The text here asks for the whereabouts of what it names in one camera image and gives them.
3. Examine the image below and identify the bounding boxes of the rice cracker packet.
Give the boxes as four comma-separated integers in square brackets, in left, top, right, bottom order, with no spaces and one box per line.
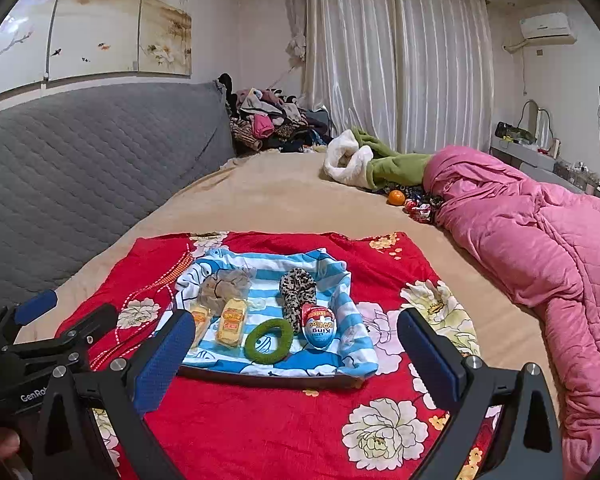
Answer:
[215,298,248,348]
[188,304,213,349]

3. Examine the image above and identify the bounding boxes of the beige mesh scrunchie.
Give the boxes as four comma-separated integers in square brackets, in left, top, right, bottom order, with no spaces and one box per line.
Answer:
[197,269,251,316]

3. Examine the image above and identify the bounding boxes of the red blue egg toy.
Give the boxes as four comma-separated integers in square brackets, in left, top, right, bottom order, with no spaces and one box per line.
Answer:
[301,304,337,350]

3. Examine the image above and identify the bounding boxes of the green fuzzy hair ring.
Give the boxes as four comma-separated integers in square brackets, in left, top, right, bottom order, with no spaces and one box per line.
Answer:
[243,317,296,366]

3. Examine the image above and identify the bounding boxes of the leopard print scrunchie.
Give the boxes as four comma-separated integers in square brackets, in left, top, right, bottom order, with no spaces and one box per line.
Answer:
[279,268,316,334]

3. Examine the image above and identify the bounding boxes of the person's hand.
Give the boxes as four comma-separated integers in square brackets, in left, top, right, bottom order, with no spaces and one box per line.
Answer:
[0,428,20,462]

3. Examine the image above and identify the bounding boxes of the red floral blanket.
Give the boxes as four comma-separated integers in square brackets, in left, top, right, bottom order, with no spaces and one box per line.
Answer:
[60,232,479,479]

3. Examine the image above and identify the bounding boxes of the grey quilted headboard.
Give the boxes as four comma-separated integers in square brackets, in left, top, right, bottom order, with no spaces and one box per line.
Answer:
[0,81,234,309]

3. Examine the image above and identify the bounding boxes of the pink quilted duvet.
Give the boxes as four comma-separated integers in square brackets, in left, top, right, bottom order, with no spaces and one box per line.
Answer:
[422,146,600,479]

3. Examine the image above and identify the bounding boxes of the blue striped cartoon towel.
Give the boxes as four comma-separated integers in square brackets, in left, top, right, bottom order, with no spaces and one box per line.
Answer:
[170,248,378,379]

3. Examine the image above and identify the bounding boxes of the orange fruit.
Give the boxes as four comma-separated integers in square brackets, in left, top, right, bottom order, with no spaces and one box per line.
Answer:
[387,190,406,207]

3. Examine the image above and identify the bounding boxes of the beige bed sheet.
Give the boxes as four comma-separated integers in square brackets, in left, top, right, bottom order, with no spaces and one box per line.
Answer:
[17,152,562,403]

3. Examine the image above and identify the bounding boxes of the vanity mirror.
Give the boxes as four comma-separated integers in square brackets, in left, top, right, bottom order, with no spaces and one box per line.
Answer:
[518,100,562,159]

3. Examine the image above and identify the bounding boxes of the pile of clothes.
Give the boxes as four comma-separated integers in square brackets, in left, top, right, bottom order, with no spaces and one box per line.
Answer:
[218,73,334,155]

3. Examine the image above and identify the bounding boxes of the green white plush garment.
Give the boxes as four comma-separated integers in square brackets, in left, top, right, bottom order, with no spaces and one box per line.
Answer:
[323,128,431,191]

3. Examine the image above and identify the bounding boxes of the white striped curtain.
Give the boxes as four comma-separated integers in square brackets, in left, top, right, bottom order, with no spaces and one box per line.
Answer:
[287,0,494,153]

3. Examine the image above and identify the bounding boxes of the white air conditioner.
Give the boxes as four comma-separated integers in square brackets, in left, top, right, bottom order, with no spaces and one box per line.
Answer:
[503,12,577,54]

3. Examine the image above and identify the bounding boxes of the floral wall painting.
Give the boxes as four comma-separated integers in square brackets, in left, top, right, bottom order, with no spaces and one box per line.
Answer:
[0,0,192,94]

